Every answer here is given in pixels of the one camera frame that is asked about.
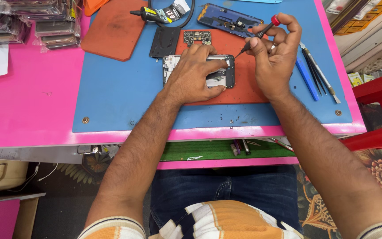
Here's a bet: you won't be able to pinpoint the blue plastic pry tool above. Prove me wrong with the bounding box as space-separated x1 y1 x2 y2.
295 56 320 102

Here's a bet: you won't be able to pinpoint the red-capped black screwdriver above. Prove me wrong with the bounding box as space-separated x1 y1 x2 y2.
234 15 281 60

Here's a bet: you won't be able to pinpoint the black tweezers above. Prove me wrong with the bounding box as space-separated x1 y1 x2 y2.
302 48 328 97

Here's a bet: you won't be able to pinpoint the blue work mat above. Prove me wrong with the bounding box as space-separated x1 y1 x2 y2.
72 0 353 133

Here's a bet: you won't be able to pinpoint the person's right hand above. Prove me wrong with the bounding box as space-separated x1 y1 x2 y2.
245 13 303 101

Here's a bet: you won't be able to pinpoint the wooden side table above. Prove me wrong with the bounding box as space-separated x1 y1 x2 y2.
0 192 46 239

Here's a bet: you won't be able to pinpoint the black yellow glue tube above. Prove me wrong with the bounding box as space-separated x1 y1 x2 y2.
130 0 191 24

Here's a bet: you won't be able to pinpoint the red plastic stool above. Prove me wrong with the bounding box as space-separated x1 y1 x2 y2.
340 68 382 152

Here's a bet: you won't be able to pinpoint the black cable loop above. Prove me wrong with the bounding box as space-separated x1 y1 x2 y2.
147 0 196 29

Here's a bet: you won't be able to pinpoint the blue jeans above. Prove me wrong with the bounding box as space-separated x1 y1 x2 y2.
149 165 304 235

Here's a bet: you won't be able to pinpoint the blue phone back cover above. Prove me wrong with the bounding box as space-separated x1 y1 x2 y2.
197 3 264 39

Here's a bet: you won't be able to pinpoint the green-lined drawer with tools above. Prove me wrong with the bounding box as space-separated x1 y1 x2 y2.
159 137 297 163

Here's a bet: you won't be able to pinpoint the metal spudger tool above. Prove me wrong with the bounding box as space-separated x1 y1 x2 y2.
299 41 342 104

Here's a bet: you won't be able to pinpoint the smartphone frame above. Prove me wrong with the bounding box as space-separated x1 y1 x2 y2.
162 54 235 89

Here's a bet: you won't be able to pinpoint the small yellow boxes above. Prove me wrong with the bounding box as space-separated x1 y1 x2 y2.
347 71 376 88

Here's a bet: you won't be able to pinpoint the green phone circuit board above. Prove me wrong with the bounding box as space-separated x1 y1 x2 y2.
183 31 212 48

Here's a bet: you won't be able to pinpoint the white cable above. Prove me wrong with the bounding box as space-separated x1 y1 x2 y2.
0 162 59 197

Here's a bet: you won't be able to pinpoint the stack of packaged phone cases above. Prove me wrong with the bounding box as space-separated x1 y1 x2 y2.
0 0 83 54

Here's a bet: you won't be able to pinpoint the shelf with goods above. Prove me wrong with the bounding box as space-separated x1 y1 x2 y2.
322 0 382 38

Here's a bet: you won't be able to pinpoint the orange silicone repair mat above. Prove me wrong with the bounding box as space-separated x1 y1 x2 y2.
80 0 147 62
174 29 272 106

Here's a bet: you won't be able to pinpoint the orange plastic tray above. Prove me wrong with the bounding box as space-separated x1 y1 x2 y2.
83 0 111 17

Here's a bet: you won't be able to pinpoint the person's left hand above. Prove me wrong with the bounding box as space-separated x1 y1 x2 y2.
160 43 230 106

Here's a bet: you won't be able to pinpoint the black phone battery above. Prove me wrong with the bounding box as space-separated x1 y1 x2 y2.
149 26 181 62

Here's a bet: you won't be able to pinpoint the orange white striped shirt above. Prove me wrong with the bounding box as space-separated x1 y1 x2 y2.
77 200 382 239

